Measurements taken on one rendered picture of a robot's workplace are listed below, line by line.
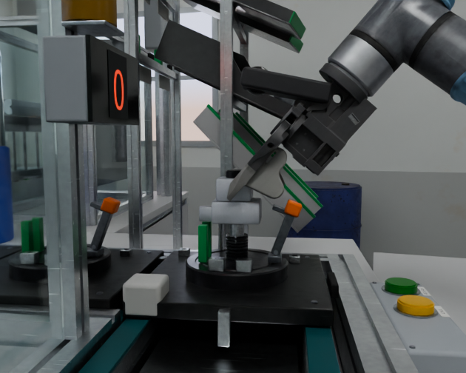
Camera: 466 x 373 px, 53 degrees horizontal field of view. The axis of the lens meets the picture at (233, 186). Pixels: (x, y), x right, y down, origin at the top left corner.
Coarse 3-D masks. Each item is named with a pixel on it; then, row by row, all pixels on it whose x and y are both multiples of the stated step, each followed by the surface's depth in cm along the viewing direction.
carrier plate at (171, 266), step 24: (168, 264) 69; (288, 264) 69; (312, 264) 69; (192, 288) 58; (288, 288) 58; (312, 288) 58; (168, 312) 53; (192, 312) 53; (216, 312) 52; (240, 312) 52; (264, 312) 52; (288, 312) 51; (312, 312) 51
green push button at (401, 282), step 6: (390, 282) 60; (396, 282) 60; (402, 282) 60; (408, 282) 60; (414, 282) 60; (390, 288) 59; (396, 288) 58; (402, 288) 58; (408, 288) 58; (414, 288) 58; (408, 294) 58
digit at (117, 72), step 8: (112, 56) 42; (120, 56) 44; (112, 64) 42; (120, 64) 44; (112, 72) 42; (120, 72) 44; (112, 80) 42; (120, 80) 44; (112, 88) 42; (120, 88) 44; (112, 96) 42; (120, 96) 44; (112, 104) 42; (120, 104) 44; (112, 112) 43; (120, 112) 44
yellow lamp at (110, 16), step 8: (64, 0) 42; (72, 0) 41; (80, 0) 41; (88, 0) 41; (96, 0) 41; (104, 0) 42; (112, 0) 43; (64, 8) 42; (72, 8) 41; (80, 8) 41; (88, 8) 41; (96, 8) 41; (104, 8) 42; (112, 8) 43; (64, 16) 42; (72, 16) 41; (80, 16) 41; (88, 16) 41; (96, 16) 41; (104, 16) 42; (112, 16) 43; (112, 24) 43
